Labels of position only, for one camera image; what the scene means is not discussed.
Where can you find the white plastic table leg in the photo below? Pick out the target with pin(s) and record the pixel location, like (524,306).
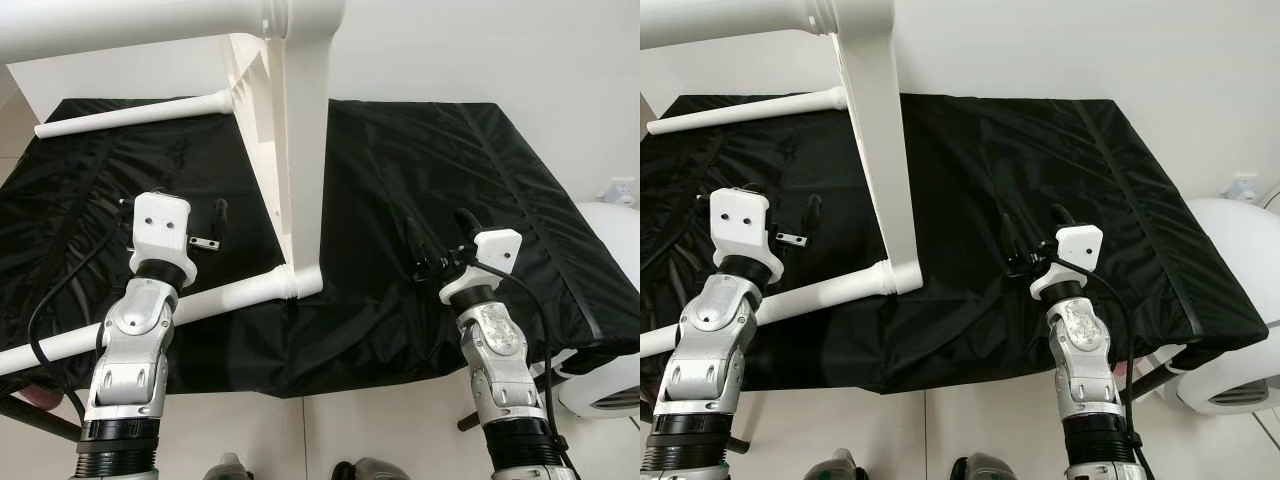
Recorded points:
(740,110)
(120,25)
(230,297)
(830,292)
(130,113)
(730,20)

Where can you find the white plastic children table top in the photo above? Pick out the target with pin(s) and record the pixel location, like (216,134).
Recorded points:
(300,150)
(880,150)

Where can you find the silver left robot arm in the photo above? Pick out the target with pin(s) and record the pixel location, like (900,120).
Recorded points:
(130,350)
(715,350)

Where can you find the black cloth table cover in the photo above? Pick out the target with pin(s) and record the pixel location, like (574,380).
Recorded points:
(1000,180)
(400,180)

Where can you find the white round appliance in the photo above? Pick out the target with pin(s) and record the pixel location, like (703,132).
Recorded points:
(1235,270)
(610,260)

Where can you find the black metal table leg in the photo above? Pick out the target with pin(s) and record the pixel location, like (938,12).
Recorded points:
(468,420)
(1150,382)
(40,420)

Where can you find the grey robot right foot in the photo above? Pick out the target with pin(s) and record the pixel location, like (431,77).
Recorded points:
(372,470)
(985,470)

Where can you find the grey robot foot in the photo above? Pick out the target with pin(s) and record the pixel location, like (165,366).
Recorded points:
(985,470)
(228,468)
(372,470)
(832,467)

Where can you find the grey robot left foot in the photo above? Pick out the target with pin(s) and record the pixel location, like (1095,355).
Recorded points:
(832,467)
(228,468)

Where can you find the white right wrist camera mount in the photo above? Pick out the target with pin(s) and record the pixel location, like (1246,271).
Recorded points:
(498,248)
(1080,245)

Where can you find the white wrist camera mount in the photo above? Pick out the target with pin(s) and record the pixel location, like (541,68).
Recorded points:
(1080,245)
(740,220)
(498,248)
(160,225)

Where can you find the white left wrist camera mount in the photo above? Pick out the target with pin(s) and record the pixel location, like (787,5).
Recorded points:
(160,225)
(740,220)

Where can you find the white wall socket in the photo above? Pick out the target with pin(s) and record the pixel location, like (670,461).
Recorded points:
(618,190)
(1243,187)

